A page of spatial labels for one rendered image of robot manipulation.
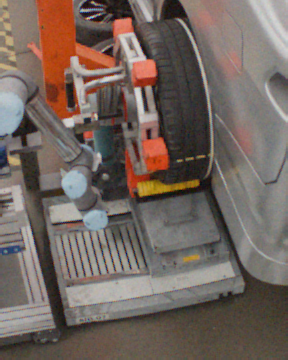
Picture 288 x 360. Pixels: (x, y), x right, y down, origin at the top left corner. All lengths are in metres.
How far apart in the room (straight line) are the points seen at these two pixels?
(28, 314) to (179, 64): 1.19
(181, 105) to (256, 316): 1.10
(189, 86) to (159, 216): 0.87
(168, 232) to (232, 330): 0.57
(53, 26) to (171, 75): 0.72
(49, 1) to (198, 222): 1.21
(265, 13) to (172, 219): 1.57
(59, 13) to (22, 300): 1.26
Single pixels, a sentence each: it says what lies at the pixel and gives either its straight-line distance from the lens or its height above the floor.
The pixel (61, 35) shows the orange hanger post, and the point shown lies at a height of 1.00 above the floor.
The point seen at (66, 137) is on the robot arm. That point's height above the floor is 1.11.
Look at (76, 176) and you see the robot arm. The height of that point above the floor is 1.04.
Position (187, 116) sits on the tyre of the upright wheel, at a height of 0.98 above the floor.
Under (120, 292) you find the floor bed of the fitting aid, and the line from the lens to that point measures 2.90.
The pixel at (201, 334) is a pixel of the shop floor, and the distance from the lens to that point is 2.84.
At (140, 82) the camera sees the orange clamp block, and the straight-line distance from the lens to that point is 2.28.
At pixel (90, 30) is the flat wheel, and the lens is 3.89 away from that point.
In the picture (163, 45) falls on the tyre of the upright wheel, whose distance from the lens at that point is 2.36.
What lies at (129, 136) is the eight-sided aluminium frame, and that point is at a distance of 2.80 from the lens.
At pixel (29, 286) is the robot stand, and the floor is 0.22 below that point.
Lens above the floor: 2.38
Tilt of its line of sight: 41 degrees down
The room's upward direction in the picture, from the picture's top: 3 degrees counter-clockwise
